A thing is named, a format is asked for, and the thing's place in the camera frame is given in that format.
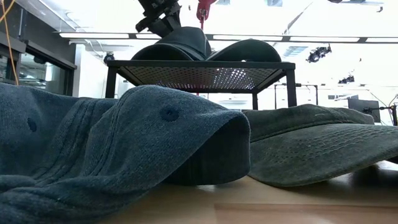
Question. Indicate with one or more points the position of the black monitor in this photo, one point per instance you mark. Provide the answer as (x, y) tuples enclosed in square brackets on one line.
[(363, 107)]

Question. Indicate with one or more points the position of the round black wall device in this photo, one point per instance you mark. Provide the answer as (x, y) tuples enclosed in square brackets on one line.
[(109, 58)]

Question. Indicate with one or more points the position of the black metal rack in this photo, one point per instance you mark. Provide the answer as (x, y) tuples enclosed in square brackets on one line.
[(295, 85)]

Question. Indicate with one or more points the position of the black perforated metal stand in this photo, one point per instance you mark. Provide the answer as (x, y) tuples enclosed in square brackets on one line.
[(202, 64)]

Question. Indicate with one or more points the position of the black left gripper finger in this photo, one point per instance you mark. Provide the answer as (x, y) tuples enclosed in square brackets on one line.
[(168, 26), (147, 24)]

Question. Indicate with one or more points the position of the red stand white lamp head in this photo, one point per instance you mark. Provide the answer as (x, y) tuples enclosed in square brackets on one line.
[(203, 9)]

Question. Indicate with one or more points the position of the green cotton cap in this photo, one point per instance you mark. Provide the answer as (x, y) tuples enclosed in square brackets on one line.
[(245, 51), (311, 149)]

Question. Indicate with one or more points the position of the black ceiling-mounted device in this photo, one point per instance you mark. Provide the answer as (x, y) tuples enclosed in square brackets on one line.
[(317, 55), (346, 80)]

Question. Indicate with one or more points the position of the blue denim cap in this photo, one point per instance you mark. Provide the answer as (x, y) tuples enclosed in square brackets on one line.
[(158, 53), (189, 42), (124, 140)]

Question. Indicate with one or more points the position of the long ceiling light strip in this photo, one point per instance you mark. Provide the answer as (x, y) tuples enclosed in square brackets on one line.
[(248, 38)]

